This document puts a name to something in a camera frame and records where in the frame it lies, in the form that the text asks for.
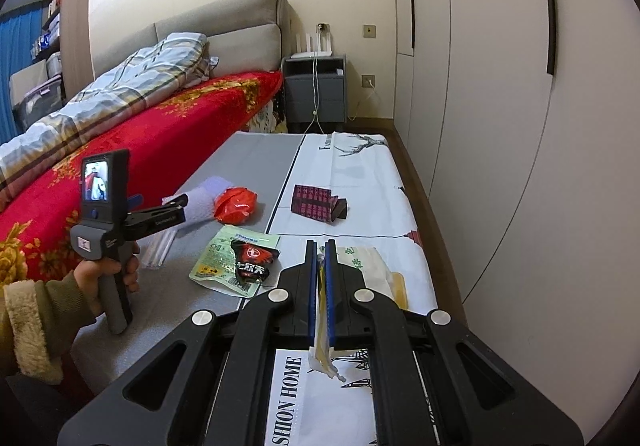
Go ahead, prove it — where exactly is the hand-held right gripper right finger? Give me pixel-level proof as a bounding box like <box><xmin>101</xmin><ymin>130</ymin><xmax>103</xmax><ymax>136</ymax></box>
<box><xmin>325</xmin><ymin>239</ymin><xmax>586</xmax><ymax>446</ymax></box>

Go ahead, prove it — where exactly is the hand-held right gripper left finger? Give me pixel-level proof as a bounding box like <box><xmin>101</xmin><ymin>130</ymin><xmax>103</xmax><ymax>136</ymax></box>
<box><xmin>57</xmin><ymin>240</ymin><xmax>321</xmax><ymax>446</ymax></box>

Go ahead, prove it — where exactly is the cream plastic bag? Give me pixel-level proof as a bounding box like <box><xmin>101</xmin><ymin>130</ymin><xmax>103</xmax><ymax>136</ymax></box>
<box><xmin>307</xmin><ymin>246</ymin><xmax>411</xmax><ymax>382</ymax></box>

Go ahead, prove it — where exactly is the orange plastic bag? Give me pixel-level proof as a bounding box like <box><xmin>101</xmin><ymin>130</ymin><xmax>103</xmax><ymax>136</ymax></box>
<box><xmin>214</xmin><ymin>186</ymin><xmax>258</xmax><ymax>225</ymax></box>

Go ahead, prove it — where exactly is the person's left hand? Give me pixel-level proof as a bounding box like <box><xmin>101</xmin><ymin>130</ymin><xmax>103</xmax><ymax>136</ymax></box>
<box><xmin>75</xmin><ymin>241</ymin><xmax>141</xmax><ymax>318</ymax></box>

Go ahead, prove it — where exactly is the black red snack packet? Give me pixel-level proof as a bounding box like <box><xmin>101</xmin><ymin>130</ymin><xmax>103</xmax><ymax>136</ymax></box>
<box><xmin>230</xmin><ymin>240</ymin><xmax>281</xmax><ymax>291</ymax></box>

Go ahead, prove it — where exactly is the green white packet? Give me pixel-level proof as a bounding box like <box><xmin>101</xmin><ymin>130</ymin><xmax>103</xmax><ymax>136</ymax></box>
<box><xmin>189</xmin><ymin>225</ymin><xmax>281</xmax><ymax>297</ymax></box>

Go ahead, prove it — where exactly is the dark red patterned box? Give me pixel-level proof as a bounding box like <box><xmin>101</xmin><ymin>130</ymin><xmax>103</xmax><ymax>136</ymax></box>
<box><xmin>291</xmin><ymin>185</ymin><xmax>348</xmax><ymax>223</ymax></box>

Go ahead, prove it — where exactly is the red floral blanket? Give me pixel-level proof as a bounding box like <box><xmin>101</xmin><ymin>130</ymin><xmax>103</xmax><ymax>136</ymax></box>
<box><xmin>0</xmin><ymin>70</ymin><xmax>285</xmax><ymax>287</ymax></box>

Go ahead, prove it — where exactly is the plaid quilt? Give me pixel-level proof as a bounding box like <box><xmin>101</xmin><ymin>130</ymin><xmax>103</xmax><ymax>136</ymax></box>
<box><xmin>0</xmin><ymin>32</ymin><xmax>211</xmax><ymax>199</ymax></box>

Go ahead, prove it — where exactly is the printed grey white tablecloth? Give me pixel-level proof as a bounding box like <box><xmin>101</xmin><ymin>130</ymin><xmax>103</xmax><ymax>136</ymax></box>
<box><xmin>70</xmin><ymin>131</ymin><xmax>436</xmax><ymax>446</ymax></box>

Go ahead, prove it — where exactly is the clear storage box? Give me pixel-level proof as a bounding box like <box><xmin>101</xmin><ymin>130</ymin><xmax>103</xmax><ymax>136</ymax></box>
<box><xmin>12</xmin><ymin>76</ymin><xmax>66</xmax><ymax>132</ymax></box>

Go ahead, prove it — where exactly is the floral bed sheet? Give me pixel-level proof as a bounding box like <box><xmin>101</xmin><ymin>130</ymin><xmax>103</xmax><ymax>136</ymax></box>
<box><xmin>245</xmin><ymin>99</ymin><xmax>288</xmax><ymax>133</ymax></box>

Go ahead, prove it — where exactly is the plaid pillow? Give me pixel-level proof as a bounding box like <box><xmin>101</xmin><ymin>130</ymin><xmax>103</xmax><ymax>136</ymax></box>
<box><xmin>197</xmin><ymin>54</ymin><xmax>220</xmax><ymax>87</ymax></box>

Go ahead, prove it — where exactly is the cardboard box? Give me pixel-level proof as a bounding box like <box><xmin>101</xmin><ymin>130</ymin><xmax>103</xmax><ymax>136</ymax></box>
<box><xmin>10</xmin><ymin>61</ymin><xmax>48</xmax><ymax>97</ymax></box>

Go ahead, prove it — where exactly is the wooden bookshelf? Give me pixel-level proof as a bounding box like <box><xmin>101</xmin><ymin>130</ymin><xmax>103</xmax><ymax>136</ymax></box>
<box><xmin>30</xmin><ymin>0</ymin><xmax>93</xmax><ymax>102</ymax></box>

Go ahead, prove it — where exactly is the blue curtain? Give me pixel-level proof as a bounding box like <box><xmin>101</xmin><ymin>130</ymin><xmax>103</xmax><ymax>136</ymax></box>
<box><xmin>0</xmin><ymin>9</ymin><xmax>45</xmax><ymax>144</ymax></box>

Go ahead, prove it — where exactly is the grey padded headboard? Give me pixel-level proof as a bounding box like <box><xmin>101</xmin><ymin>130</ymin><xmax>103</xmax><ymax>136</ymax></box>
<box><xmin>92</xmin><ymin>0</ymin><xmax>291</xmax><ymax>92</ymax></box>

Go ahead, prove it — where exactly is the grey nightstand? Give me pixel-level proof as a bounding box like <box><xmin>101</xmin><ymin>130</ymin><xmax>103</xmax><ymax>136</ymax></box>
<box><xmin>280</xmin><ymin>54</ymin><xmax>347</xmax><ymax>132</ymax></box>

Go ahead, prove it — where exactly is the dark cloth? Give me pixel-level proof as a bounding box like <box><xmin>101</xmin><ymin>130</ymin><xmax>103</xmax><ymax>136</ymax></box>
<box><xmin>0</xmin><ymin>371</ymin><xmax>101</xmax><ymax>446</ymax></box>

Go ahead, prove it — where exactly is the white router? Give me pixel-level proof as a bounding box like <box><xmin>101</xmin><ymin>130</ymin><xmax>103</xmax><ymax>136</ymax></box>
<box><xmin>291</xmin><ymin>34</ymin><xmax>333</xmax><ymax>60</ymax></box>

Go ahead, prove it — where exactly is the white wardrobe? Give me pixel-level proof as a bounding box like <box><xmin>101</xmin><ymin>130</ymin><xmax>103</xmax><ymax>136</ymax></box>
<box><xmin>390</xmin><ymin>0</ymin><xmax>628</xmax><ymax>427</ymax></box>

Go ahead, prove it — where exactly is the white socket cable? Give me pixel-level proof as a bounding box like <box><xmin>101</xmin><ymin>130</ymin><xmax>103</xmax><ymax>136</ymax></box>
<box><xmin>347</xmin><ymin>85</ymin><xmax>374</xmax><ymax>122</ymax></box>

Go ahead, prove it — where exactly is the white charging cable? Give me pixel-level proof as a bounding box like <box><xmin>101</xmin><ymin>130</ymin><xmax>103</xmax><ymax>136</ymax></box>
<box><xmin>309</xmin><ymin>31</ymin><xmax>322</xmax><ymax>133</ymax></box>

